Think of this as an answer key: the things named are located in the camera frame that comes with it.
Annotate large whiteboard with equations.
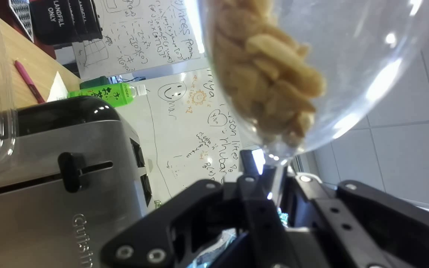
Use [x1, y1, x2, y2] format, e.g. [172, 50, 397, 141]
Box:
[71, 0, 207, 82]

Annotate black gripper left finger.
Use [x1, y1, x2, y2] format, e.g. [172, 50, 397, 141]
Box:
[98, 147, 294, 268]

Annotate checkerboard calibration board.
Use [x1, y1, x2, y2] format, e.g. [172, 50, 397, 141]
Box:
[7, 0, 35, 41]

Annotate whiteboard with drawings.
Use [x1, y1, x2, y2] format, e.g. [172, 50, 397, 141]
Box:
[116, 65, 263, 202]

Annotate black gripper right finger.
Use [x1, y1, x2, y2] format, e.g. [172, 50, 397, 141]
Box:
[278, 165, 429, 268]

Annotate black and silver toaster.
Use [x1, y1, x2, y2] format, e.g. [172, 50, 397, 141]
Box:
[0, 95, 153, 268]

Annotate green bottle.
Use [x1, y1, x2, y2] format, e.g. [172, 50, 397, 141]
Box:
[68, 80, 149, 108]

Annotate beige snack pieces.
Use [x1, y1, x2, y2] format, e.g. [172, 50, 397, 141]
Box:
[208, 0, 327, 149]

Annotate clear wine glass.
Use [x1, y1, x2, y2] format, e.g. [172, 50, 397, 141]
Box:
[198, 0, 429, 199]

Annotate pink pen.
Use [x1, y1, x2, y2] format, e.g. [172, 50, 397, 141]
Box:
[11, 58, 47, 105]

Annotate white paper sheet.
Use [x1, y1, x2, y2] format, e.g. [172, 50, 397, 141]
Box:
[44, 71, 70, 104]

